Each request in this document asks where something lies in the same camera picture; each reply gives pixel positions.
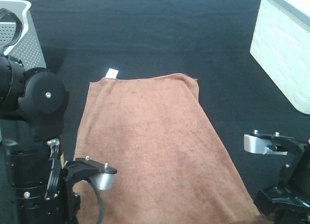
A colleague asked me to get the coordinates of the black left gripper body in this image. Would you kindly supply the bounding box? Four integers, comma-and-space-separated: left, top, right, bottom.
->
63, 178, 80, 224

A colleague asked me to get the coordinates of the black left camera cable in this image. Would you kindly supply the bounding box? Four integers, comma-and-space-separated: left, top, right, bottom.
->
87, 177, 104, 224

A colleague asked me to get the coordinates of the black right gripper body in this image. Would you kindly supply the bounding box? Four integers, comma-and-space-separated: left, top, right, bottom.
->
254, 140, 310, 224

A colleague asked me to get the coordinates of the grey perforated laundry basket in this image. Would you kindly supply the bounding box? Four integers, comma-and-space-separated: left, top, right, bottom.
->
0, 0, 46, 70

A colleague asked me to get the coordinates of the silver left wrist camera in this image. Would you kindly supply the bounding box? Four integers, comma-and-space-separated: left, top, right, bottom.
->
64, 156, 117, 190

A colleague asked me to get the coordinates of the brown towel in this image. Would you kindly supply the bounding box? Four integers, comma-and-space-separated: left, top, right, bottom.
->
75, 73, 267, 224

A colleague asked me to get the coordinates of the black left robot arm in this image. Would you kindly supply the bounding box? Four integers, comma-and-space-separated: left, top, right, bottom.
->
0, 53, 80, 224

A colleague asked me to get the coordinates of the white basket with grey rim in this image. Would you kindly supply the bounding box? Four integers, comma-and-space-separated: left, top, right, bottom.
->
250, 0, 310, 114

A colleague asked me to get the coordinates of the black table cloth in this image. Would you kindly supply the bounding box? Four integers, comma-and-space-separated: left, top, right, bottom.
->
27, 0, 310, 200

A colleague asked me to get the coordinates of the white towel label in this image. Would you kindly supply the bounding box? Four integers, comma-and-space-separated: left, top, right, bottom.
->
105, 68, 119, 79

